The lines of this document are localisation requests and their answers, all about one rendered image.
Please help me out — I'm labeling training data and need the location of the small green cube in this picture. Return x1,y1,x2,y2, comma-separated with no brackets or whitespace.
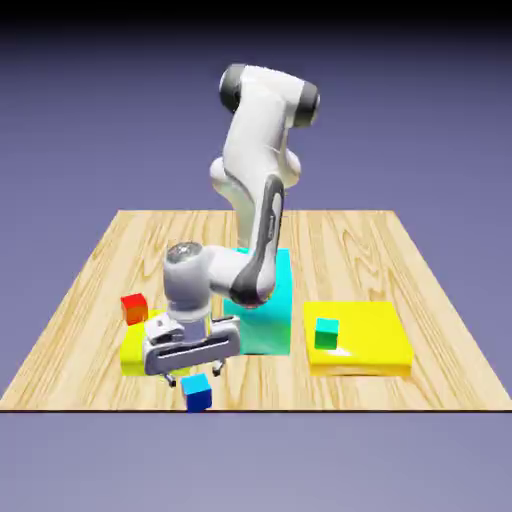
314,317,340,351

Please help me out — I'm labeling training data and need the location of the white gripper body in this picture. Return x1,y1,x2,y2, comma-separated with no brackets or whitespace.
142,315,242,377

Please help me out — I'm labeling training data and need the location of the small red cube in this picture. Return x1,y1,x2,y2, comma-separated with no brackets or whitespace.
120,292,150,326

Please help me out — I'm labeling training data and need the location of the large cyan box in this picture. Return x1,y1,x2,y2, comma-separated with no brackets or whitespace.
222,247,292,356

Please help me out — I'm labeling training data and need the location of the large yellow flat box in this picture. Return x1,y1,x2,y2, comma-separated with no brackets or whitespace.
302,300,413,378

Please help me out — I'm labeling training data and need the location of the small blue cube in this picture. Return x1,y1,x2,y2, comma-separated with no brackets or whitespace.
180,373,213,414

